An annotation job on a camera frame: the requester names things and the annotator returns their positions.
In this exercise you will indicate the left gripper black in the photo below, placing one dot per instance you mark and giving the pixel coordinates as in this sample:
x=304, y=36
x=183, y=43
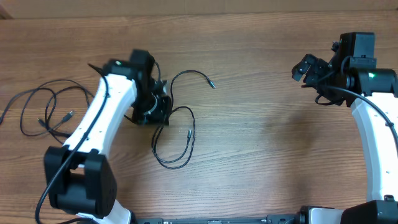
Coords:
x=154, y=112

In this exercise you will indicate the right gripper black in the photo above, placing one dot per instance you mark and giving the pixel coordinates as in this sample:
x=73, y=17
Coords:
x=311, y=71

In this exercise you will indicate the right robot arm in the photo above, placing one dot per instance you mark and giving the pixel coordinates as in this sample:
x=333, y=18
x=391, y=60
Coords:
x=351, y=77

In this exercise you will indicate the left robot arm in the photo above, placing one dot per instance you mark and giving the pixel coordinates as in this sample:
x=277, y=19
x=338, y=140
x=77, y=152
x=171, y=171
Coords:
x=79, y=178

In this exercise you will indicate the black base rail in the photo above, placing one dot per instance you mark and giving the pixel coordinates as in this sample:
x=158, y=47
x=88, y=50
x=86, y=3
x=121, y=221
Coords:
x=214, y=221

